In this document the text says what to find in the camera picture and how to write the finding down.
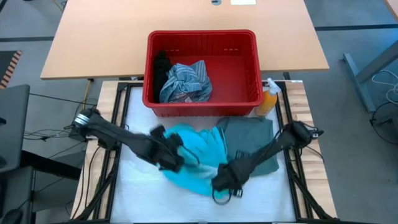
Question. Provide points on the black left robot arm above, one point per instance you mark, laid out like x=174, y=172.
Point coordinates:
x=115, y=133

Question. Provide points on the black garment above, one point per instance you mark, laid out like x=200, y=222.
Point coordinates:
x=161, y=74

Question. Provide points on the dark grey cabinet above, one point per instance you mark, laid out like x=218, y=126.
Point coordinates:
x=12, y=124

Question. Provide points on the red plastic laundry bin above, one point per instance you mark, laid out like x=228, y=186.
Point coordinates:
x=202, y=109

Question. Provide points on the striped hazard floor mat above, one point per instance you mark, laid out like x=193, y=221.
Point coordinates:
x=11, y=70

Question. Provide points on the turquoise garment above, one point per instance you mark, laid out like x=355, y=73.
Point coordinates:
x=199, y=155

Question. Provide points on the tan wooden desk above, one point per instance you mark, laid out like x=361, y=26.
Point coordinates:
x=109, y=40

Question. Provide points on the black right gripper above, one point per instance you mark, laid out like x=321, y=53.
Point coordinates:
x=231, y=175

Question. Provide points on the grey striped garment with label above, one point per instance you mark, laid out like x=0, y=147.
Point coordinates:
x=186, y=84

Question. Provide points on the grey metal desk leg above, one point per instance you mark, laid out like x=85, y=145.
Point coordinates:
x=360, y=81

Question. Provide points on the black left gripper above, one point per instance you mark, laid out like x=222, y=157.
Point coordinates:
x=168, y=157

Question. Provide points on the black floor beam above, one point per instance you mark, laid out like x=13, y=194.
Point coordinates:
x=49, y=165

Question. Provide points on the orange spray bottle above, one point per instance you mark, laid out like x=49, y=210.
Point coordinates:
x=267, y=99

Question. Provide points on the grey-green trousers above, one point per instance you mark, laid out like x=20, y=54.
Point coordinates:
x=248, y=137

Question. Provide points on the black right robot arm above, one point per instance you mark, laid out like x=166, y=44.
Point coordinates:
x=280, y=146

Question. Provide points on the white paper sheet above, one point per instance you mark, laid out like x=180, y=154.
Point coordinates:
x=243, y=2

